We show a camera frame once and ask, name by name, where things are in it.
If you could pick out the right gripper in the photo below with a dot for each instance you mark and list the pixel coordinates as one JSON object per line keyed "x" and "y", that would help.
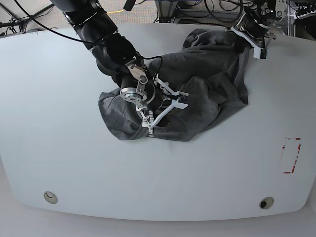
{"x": 152, "y": 99}

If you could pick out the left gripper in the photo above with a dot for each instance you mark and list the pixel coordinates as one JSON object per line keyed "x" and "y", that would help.
{"x": 257, "y": 35}

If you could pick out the grey T-shirt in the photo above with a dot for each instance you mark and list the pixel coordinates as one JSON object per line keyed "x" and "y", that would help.
{"x": 210, "y": 69}

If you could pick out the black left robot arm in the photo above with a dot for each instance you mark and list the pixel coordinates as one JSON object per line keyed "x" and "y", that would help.
{"x": 266, "y": 12}

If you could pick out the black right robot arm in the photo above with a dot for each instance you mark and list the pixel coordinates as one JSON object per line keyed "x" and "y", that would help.
{"x": 117, "y": 57}

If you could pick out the white power strip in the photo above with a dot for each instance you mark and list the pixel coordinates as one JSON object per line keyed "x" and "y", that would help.
{"x": 305, "y": 12}

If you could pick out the red tape rectangle marking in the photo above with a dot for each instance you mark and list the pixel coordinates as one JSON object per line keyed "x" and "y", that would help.
{"x": 289, "y": 154}

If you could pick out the left table grommet hole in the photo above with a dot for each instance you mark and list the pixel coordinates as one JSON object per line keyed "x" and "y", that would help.
{"x": 50, "y": 197}

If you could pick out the table grommet hole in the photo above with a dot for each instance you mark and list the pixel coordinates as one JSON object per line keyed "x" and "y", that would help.
{"x": 50, "y": 197}
{"x": 266, "y": 203}

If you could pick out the right table grommet hole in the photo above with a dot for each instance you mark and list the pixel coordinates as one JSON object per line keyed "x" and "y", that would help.
{"x": 266, "y": 203}

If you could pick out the black tripod stand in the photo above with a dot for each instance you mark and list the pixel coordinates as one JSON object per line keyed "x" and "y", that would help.
{"x": 12, "y": 23}

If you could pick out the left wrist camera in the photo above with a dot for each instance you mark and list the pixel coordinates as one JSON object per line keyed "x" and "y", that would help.
{"x": 260, "y": 53}

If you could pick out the aluminium frame post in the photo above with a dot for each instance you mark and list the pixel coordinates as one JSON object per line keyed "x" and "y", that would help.
{"x": 165, "y": 9}

